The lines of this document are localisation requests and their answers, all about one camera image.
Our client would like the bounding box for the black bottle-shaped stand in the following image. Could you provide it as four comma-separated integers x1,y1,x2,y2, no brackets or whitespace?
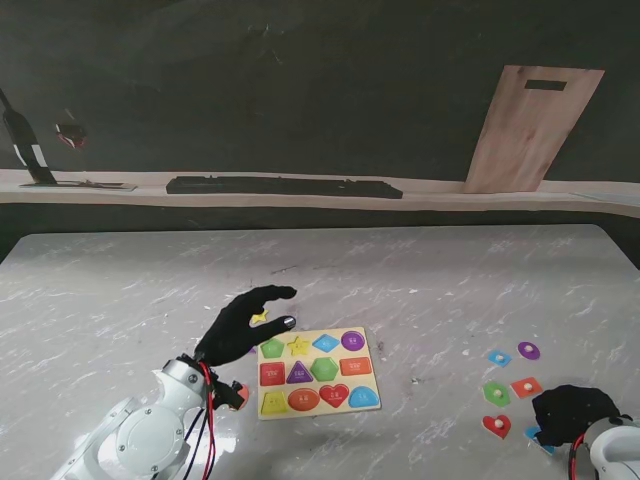
0,88,57,186

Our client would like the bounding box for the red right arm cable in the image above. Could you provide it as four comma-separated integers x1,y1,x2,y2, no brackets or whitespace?
568,433,589,480

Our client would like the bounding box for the red heart puzzle piece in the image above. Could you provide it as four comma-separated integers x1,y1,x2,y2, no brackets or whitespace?
481,414,513,440

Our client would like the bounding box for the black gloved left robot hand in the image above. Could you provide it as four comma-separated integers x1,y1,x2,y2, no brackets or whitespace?
193,284,297,366

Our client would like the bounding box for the red left arm cable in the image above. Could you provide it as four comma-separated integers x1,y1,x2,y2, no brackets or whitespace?
199,360,219,480

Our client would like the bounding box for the blue semicircle puzzle piece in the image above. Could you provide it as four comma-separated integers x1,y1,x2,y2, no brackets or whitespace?
523,424,557,455

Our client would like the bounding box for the wooden shape puzzle board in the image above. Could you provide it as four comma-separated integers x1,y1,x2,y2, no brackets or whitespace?
256,326,383,421

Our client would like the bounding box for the orange rectangle puzzle piece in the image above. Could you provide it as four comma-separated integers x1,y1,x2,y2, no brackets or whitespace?
510,376,544,400

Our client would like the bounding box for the wooden cutting board with slot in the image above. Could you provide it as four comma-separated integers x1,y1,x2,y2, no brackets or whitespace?
460,64,606,194

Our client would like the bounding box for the green hexagon puzzle piece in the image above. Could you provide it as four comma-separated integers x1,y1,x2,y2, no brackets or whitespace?
482,381,512,408

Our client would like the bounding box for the light wooden shelf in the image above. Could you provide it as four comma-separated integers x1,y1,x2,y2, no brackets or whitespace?
0,168,640,219

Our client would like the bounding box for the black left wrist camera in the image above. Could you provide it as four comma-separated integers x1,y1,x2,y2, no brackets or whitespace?
208,378,245,412

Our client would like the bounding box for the red and black object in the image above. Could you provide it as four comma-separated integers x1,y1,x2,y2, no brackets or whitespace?
52,122,89,150

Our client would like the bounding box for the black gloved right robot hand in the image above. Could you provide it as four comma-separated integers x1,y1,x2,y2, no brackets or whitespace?
530,383,621,448

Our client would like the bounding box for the flat thin tray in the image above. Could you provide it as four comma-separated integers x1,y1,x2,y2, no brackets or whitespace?
19,179,137,192

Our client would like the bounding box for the black keyboard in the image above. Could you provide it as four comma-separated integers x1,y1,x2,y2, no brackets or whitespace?
165,175,404,200

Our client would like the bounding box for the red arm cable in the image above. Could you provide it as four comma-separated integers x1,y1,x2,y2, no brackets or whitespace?
568,433,589,480
199,360,219,480

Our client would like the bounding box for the pale blue flat sheet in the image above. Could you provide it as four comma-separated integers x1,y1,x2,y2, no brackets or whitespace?
569,191,640,206

